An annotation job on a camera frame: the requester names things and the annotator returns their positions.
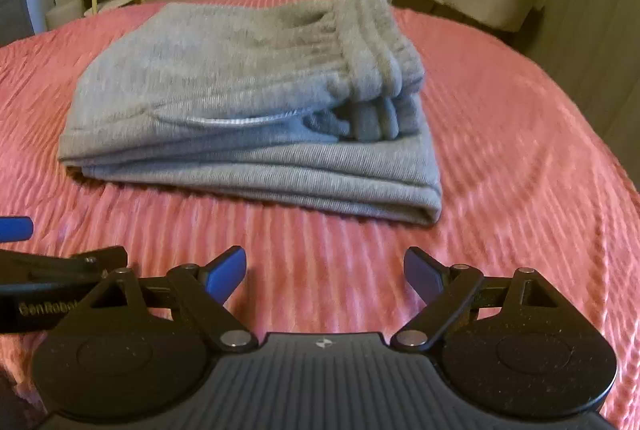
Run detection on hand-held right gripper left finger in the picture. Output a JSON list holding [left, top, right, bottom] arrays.
[[90, 246, 259, 354]]

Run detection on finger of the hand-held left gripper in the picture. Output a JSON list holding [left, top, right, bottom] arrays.
[[0, 246, 130, 285], [0, 216, 35, 243]]

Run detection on grey curtain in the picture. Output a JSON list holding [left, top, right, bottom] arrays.
[[520, 0, 640, 183]]

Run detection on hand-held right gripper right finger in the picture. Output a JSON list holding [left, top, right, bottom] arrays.
[[390, 246, 562, 354]]

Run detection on beige stool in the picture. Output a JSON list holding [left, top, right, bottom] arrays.
[[45, 0, 92, 31]]

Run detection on grey pants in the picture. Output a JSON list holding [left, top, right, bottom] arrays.
[[57, 0, 444, 227]]

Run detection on pink ribbed blanket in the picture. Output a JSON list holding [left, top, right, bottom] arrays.
[[0, 0, 640, 430]]

